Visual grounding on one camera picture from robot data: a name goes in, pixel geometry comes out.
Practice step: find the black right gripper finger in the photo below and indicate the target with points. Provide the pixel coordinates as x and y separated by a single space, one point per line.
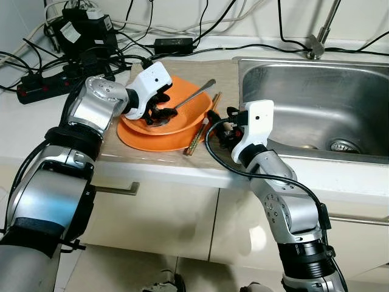
214 115
226 141

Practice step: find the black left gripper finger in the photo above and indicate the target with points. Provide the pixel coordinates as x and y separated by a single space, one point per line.
167 114
163 98

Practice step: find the orange plastic bowl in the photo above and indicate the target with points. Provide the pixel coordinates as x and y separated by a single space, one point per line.
191 106

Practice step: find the banded wooden chopsticks pair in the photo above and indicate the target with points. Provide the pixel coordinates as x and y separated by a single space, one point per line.
197 137

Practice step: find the metal fork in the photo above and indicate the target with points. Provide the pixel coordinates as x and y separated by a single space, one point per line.
194 94

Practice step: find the orange plastic plate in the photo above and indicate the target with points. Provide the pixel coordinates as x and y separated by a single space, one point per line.
158 143

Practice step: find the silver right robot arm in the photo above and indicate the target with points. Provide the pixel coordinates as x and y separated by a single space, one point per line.
292 213

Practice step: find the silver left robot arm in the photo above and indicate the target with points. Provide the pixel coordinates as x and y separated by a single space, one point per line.
48 194

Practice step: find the beige woven counter mat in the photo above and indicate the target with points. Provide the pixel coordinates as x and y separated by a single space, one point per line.
228 79

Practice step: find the black power adapter brick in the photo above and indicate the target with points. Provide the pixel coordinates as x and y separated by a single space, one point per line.
173 45

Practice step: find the cream cabinet door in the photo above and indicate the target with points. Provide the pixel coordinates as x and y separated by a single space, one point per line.
158 219
243 225

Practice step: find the stainless steel sink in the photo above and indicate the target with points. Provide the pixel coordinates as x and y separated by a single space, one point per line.
316 97

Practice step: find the black labelled battery charger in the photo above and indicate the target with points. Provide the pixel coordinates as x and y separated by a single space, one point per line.
82 33

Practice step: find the black power strip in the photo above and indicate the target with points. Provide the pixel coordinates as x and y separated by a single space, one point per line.
42 88

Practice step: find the sink drain strainer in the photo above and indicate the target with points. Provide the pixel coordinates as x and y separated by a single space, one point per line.
344 145

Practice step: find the chrome sink faucet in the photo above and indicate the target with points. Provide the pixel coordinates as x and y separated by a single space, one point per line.
316 47

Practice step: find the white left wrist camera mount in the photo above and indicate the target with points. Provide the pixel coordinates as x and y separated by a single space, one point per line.
146 82

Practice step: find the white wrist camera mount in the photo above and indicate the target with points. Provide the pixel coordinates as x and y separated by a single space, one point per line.
255 125
146 82

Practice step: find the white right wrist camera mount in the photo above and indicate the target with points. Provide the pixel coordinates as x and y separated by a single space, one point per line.
255 125

